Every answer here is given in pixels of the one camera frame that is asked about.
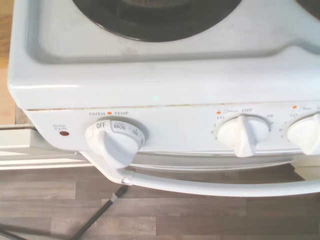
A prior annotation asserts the white electric stove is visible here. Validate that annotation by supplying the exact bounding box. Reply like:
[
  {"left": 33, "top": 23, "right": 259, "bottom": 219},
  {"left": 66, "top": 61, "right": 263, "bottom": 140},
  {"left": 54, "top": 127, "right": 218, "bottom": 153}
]
[{"left": 7, "top": 0, "right": 320, "bottom": 199}]

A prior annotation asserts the white oven temperature knob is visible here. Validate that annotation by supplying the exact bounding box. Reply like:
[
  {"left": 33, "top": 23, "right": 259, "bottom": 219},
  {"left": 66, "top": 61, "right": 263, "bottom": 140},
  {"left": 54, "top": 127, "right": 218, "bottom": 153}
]
[{"left": 84, "top": 119, "right": 150, "bottom": 170}]

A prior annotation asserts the white burner control knob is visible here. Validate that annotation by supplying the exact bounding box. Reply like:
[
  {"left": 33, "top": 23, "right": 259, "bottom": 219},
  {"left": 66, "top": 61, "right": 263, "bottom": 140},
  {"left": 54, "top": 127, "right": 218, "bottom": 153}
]
[
  {"left": 216, "top": 114, "right": 272, "bottom": 158},
  {"left": 286, "top": 113, "right": 320, "bottom": 156}
]

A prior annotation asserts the black electric coil burner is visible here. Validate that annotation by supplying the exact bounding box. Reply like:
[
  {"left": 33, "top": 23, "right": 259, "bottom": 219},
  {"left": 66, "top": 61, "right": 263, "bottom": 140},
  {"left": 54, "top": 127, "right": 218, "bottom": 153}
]
[{"left": 71, "top": 0, "right": 244, "bottom": 43}]

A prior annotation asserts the white drawer cabinet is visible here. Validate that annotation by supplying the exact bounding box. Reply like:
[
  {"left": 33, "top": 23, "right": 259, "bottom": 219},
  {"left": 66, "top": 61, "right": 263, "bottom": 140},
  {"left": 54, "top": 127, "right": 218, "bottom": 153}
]
[{"left": 0, "top": 124, "right": 94, "bottom": 171}]

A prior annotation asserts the white door cabinet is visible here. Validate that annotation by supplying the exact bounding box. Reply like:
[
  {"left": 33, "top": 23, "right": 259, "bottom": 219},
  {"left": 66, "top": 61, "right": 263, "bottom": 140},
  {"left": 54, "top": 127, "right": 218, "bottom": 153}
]
[{"left": 291, "top": 155, "right": 320, "bottom": 182}]

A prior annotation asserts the white oven door with handle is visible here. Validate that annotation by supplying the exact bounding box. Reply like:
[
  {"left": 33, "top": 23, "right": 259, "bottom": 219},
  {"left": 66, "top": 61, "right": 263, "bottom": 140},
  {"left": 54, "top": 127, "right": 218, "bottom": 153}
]
[{"left": 81, "top": 149, "right": 320, "bottom": 199}]

